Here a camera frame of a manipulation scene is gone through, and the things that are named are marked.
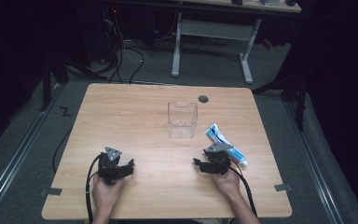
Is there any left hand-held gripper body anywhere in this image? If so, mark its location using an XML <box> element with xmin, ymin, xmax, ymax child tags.
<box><xmin>97</xmin><ymin>146</ymin><xmax>129</xmax><ymax>187</ymax></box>

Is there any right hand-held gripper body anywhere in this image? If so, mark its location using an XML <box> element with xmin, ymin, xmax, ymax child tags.
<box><xmin>202</xmin><ymin>141</ymin><xmax>235</xmax><ymax>176</ymax></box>

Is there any person's right hand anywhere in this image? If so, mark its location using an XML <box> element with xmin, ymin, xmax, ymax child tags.
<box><xmin>210</xmin><ymin>167</ymin><xmax>242</xmax><ymax>201</ymax></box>

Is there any blue and white toothpaste tube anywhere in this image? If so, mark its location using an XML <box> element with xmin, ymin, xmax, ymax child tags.
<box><xmin>204</xmin><ymin>122</ymin><xmax>250</xmax><ymax>168</ymax></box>

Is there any clear plastic container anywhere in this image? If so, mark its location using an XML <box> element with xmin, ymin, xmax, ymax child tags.
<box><xmin>167</xmin><ymin>101</ymin><xmax>199</xmax><ymax>140</ymax></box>

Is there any grey tape piece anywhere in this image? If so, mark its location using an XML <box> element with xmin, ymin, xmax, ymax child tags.
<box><xmin>273</xmin><ymin>183</ymin><xmax>293</xmax><ymax>192</ymax></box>
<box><xmin>39</xmin><ymin>187</ymin><xmax>63</xmax><ymax>197</ymax></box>

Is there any black metal stand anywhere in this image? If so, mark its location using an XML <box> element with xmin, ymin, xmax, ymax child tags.
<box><xmin>251</xmin><ymin>60</ymin><xmax>310</xmax><ymax>133</ymax></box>
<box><xmin>39</xmin><ymin>51</ymin><xmax>108</xmax><ymax>113</ymax></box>

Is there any white-legged wooden desk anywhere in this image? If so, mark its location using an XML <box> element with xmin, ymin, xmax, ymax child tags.
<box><xmin>170</xmin><ymin>0</ymin><xmax>303</xmax><ymax>85</ymax></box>

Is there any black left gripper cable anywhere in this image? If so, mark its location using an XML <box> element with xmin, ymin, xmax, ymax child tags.
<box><xmin>85</xmin><ymin>153</ymin><xmax>103</xmax><ymax>224</ymax></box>

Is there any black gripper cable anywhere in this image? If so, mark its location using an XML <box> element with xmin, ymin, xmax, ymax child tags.
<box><xmin>85</xmin><ymin>153</ymin><xmax>103</xmax><ymax>224</ymax></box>
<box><xmin>228</xmin><ymin>165</ymin><xmax>259</xmax><ymax>218</ymax></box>

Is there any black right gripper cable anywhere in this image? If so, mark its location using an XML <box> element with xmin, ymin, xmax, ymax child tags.
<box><xmin>228</xmin><ymin>165</ymin><xmax>259</xmax><ymax>218</ymax></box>

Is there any thin black floor cable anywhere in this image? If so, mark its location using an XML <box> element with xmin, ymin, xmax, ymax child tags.
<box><xmin>51</xmin><ymin>124</ymin><xmax>76</xmax><ymax>175</ymax></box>

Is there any metal floor rail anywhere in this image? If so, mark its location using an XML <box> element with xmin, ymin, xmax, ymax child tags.
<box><xmin>0</xmin><ymin>81</ymin><xmax>65</xmax><ymax>218</ymax></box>
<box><xmin>282</xmin><ymin>100</ymin><xmax>345</xmax><ymax>224</ymax></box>

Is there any bundle of black floor cables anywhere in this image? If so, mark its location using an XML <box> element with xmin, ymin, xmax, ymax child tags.
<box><xmin>99</xmin><ymin>8</ymin><xmax>145</xmax><ymax>86</ymax></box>

